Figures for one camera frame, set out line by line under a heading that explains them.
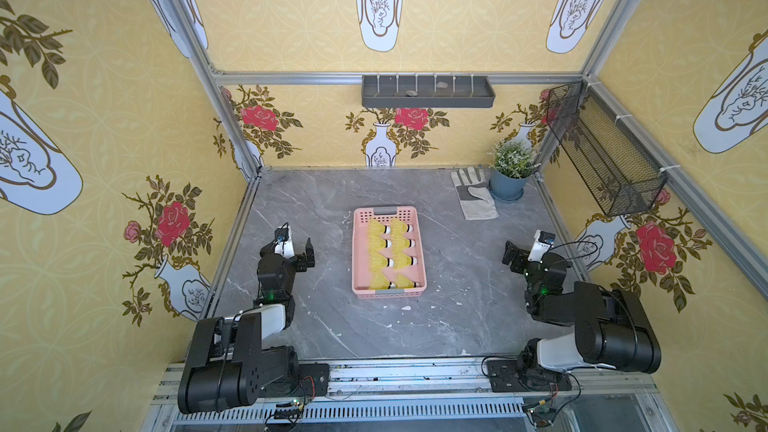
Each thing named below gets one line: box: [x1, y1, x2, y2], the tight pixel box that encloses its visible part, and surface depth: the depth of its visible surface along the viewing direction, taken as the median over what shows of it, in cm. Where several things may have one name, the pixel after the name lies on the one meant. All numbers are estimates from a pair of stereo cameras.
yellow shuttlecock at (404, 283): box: [395, 274, 420, 289], surface depth 88 cm
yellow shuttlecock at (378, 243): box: [367, 235, 392, 253], surface depth 98 cm
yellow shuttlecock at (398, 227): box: [390, 217, 414, 236], surface depth 102 cm
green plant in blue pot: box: [488, 141, 541, 201], surface depth 105 cm
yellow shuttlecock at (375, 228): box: [368, 219, 391, 237], surface depth 102 cm
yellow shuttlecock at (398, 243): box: [390, 235, 416, 252], surface depth 99 cm
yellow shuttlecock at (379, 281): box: [369, 271, 396, 290], surface depth 89 cm
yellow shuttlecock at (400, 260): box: [391, 252, 418, 270], surface depth 94 cm
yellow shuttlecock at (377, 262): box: [369, 252, 395, 272], surface depth 94 cm
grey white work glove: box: [450, 166, 500, 220], surface depth 113 cm
